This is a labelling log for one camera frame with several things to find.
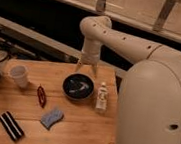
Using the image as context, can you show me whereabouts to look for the black white striped cloth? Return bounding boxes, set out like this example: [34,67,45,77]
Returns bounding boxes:
[0,111,25,142]

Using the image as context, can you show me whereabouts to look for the white plastic cup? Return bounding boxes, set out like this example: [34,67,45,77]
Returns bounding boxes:
[9,65,29,88]

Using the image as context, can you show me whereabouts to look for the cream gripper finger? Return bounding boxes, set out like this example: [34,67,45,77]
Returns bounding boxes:
[92,65,98,77]
[75,62,82,73]

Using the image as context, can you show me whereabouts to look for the small clear bottle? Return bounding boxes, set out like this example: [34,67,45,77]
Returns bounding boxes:
[95,82,108,114]

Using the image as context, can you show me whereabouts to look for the dark ceramic bowl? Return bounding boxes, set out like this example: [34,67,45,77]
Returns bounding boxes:
[62,73,94,101]

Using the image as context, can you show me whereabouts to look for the blue sponge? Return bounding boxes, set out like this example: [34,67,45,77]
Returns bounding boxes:
[40,108,64,129]

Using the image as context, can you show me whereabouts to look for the dark red pepper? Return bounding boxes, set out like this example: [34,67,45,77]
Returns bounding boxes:
[37,86,47,107]

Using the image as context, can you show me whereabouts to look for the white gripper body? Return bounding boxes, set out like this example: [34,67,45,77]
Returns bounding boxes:
[80,38,102,65]

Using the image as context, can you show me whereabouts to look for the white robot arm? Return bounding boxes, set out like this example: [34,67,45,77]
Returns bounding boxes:
[78,16,181,144]

